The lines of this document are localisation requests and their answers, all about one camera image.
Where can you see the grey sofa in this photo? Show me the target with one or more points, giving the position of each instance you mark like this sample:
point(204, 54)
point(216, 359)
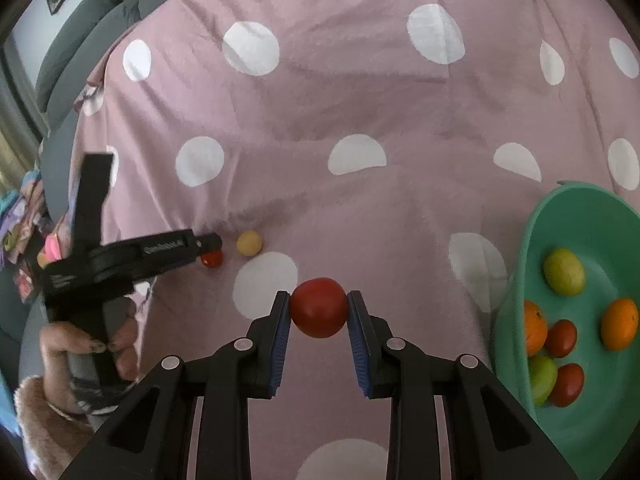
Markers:
point(100, 25)

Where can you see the person's left hand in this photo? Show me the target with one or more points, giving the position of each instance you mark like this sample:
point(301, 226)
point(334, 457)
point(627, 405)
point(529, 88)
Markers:
point(60, 355)

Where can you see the pink polka dot blanket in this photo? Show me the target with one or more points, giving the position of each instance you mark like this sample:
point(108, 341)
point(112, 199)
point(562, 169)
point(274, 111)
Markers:
point(350, 125)

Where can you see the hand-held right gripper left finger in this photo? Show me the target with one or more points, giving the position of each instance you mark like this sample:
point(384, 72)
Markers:
point(281, 345)

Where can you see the small red tomato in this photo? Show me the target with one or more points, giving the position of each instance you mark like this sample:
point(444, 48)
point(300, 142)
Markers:
point(211, 259)

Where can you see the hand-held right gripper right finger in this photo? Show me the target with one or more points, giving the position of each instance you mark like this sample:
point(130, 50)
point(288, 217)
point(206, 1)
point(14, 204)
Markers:
point(358, 345)

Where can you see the person's left forearm pink sleeve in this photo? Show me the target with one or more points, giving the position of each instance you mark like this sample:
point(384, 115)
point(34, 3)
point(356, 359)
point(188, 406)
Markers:
point(42, 430)

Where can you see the colourful printed cloth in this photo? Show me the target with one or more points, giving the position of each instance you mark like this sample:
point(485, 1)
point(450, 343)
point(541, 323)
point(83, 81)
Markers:
point(25, 220)

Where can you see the pink toy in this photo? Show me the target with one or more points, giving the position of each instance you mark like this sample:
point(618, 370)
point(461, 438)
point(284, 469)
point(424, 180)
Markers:
point(50, 247)

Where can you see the small orange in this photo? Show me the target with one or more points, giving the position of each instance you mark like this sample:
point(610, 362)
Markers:
point(534, 327)

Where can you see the large orange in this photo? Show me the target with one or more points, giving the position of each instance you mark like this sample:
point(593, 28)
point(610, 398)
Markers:
point(620, 323)

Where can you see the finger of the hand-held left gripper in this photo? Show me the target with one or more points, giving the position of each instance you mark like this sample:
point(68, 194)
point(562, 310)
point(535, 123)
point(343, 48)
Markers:
point(87, 200)
point(160, 255)

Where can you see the large green mango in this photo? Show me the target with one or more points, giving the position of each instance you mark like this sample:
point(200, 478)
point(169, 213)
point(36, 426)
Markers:
point(564, 271)

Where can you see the yellowish brown kiwi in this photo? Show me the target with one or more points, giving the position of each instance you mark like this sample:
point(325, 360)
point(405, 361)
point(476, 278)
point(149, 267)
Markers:
point(248, 243)

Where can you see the green plastic basin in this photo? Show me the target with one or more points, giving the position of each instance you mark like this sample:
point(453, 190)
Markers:
point(600, 425)

